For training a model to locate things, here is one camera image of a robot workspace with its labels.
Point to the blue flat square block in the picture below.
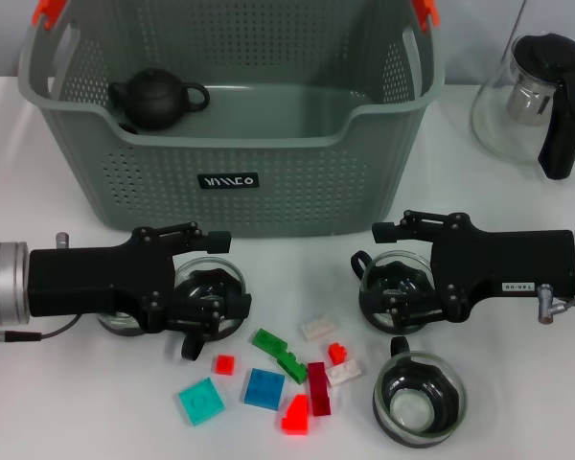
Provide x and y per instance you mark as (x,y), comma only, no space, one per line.
(263,388)

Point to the dark red building brick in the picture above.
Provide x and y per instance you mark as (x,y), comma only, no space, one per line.
(319,388)

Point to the white flat building block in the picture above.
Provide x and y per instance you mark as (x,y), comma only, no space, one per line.
(347,373)
(318,329)

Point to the small red square block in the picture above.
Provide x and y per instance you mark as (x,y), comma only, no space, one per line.
(224,365)

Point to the black clay teapot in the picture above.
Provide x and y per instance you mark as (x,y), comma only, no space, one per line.
(153,98)

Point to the grey-green perforated storage basket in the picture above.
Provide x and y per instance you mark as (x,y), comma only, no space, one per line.
(292,191)

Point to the teal flat square block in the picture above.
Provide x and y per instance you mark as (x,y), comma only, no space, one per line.
(201,401)

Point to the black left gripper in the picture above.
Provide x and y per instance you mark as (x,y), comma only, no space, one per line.
(76,282)

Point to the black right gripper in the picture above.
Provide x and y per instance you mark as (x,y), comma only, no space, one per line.
(508,263)

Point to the green long building block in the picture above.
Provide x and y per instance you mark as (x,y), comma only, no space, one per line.
(268,341)

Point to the glass teacup with black sleeve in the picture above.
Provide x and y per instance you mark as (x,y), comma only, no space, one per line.
(419,405)
(402,273)
(211,282)
(120,325)

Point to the small orange-red building block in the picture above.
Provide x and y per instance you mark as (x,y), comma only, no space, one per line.
(338,353)

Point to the bright red slope block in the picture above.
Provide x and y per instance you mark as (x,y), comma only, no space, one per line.
(295,417)

